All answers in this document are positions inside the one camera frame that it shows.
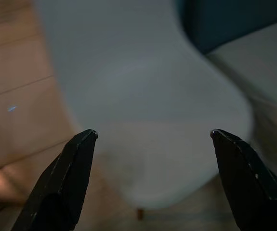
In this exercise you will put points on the white plastic chair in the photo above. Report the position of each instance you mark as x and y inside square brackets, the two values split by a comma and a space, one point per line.
[140, 96]

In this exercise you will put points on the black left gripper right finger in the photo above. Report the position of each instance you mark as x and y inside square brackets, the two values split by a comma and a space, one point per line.
[249, 192]

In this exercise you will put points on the teal upholstered headboard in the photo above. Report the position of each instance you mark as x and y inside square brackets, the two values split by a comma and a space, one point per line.
[225, 19]

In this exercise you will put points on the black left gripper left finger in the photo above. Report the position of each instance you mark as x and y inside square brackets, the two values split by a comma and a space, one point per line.
[56, 192]

